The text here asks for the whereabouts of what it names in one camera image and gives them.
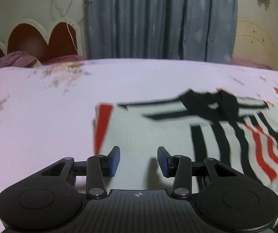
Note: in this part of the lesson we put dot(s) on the purple pillow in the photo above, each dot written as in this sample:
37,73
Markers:
19,59

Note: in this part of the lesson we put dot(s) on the striped red black white garment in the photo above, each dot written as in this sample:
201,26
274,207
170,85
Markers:
239,132

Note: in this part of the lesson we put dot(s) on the red white heart headboard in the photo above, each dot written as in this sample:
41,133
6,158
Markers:
63,38

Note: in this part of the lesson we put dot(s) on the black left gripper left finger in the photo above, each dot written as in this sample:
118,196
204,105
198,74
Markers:
96,169

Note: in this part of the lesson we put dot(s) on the pink floral bed sheet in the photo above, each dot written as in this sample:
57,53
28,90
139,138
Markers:
47,122

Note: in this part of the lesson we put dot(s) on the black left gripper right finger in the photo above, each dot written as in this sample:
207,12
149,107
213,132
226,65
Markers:
181,168

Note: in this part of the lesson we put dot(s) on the blue grey curtain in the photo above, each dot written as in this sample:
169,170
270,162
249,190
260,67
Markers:
194,30

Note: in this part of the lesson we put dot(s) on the cream rounded bed footboard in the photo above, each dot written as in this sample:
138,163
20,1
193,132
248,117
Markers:
254,44

